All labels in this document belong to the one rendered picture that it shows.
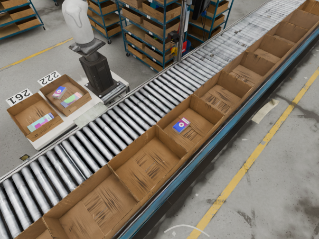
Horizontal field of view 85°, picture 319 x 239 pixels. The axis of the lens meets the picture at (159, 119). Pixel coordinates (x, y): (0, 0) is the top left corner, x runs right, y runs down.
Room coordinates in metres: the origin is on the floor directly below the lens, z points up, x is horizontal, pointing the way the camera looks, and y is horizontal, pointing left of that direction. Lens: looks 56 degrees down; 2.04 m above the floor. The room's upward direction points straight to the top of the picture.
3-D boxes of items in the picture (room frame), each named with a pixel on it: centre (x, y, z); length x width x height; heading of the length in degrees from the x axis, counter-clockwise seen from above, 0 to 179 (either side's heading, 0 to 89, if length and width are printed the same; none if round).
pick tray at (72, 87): (1.13, 0.88, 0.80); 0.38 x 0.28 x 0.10; 50
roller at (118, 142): (0.71, 0.39, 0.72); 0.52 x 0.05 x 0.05; 45
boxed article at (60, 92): (1.17, 0.97, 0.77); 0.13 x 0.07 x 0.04; 166
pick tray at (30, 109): (0.88, 1.07, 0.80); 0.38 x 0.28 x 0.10; 47
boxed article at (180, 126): (0.71, -0.17, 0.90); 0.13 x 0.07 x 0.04; 135
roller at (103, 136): (0.67, 0.44, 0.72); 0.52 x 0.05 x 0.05; 45
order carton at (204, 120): (0.67, -0.21, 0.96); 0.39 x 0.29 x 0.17; 135
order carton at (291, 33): (1.76, -1.32, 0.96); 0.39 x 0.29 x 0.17; 134
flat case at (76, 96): (1.06, 0.81, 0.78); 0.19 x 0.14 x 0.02; 140
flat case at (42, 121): (0.80, 1.00, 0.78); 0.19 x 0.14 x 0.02; 137
